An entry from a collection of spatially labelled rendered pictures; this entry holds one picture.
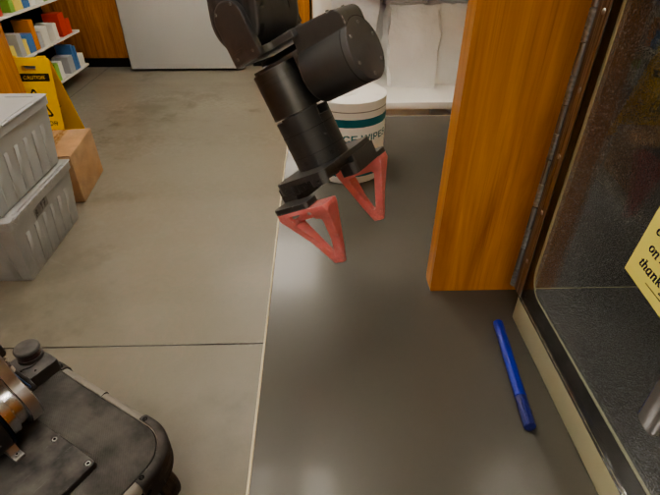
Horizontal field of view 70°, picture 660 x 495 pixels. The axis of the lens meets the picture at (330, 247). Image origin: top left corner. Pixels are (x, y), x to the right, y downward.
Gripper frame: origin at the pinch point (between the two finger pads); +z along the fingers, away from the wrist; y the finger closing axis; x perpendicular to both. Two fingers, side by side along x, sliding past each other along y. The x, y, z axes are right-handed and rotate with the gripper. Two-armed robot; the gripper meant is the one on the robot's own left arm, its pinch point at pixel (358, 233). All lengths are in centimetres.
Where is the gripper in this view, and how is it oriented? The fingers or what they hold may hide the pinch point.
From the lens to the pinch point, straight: 53.4
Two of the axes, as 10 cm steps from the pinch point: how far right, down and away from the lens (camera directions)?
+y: 5.0, -5.1, 7.0
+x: -7.5, 1.5, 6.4
